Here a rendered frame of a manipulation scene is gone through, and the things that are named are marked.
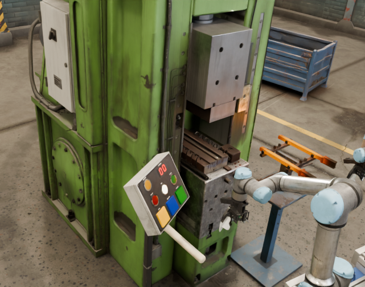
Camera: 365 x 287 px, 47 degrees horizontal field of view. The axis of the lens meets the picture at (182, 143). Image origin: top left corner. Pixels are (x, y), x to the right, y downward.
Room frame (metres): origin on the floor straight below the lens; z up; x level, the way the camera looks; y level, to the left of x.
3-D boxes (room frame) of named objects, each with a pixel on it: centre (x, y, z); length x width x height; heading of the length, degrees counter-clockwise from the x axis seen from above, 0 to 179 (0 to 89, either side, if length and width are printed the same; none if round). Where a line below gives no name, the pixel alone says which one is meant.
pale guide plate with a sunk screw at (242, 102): (2.47, -0.36, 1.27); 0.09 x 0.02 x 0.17; 132
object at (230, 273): (2.13, -0.25, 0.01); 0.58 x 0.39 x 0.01; 132
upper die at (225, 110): (2.32, -0.07, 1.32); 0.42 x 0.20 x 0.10; 42
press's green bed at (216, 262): (2.36, -0.11, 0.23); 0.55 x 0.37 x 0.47; 42
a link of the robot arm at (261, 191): (1.55, -0.37, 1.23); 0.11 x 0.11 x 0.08; 40
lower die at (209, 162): (2.32, -0.07, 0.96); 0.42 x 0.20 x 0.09; 42
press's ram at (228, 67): (2.35, -0.11, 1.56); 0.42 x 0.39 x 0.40; 42
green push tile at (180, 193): (1.77, -0.01, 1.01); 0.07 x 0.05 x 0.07; 157
